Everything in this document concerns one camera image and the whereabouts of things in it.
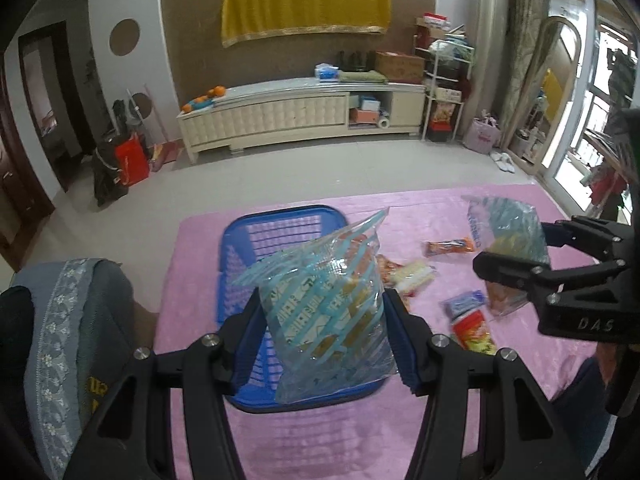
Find red gift bag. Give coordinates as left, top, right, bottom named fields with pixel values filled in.
left=115, top=134, right=150, bottom=186

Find arched standing mirror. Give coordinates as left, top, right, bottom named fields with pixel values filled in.
left=503, top=15, right=582, bottom=176

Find blue plastic basket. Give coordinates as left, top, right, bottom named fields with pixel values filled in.
left=216, top=205, right=396, bottom=414

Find folded green cloth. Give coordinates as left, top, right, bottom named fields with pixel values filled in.
left=337, top=70, right=388, bottom=84

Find red beef snack pouch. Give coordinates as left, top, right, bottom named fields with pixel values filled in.
left=451, top=309, right=498, bottom=356

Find pink bag on floor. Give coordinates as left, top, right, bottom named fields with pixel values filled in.
left=462, top=110, right=501, bottom=155

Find cream TV cabinet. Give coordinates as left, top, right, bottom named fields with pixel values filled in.
left=177, top=77, right=425, bottom=162

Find clear cracker pack white strip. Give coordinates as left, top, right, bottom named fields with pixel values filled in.
left=390, top=260, right=436, bottom=297

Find blue tissue box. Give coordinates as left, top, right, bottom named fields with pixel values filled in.
left=314, top=63, right=340, bottom=82

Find white slippers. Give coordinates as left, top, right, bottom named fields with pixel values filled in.
left=490, top=151, right=515, bottom=174

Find orange snack bar wrapper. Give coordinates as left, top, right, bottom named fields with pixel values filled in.
left=423, top=237, right=475, bottom=258

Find red orange snack packet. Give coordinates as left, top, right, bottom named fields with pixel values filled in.
left=376, top=254, right=404, bottom=288

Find black bag on floor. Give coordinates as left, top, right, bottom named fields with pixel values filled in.
left=91, top=130, right=128, bottom=208

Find oranges on blue plate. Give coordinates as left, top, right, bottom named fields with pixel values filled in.
left=181, top=86, right=227, bottom=114

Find white metal shelf rack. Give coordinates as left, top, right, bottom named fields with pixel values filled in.
left=413, top=12, right=475, bottom=143

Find pink quilted table cover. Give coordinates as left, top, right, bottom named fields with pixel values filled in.
left=152, top=183, right=601, bottom=480

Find tall standing air conditioner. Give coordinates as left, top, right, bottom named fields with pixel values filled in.
left=460, top=0, right=509, bottom=133

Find patterned curtain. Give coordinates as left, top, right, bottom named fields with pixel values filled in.
left=501, top=0, right=547, bottom=132

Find small clear teal snack bag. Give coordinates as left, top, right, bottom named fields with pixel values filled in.
left=462, top=194, right=551, bottom=319

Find cardboard box on cabinet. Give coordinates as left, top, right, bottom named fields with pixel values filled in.
left=374, top=51, right=425, bottom=84

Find large clear blue-striped bag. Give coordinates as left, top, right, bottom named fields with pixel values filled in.
left=235, top=209, right=396, bottom=405

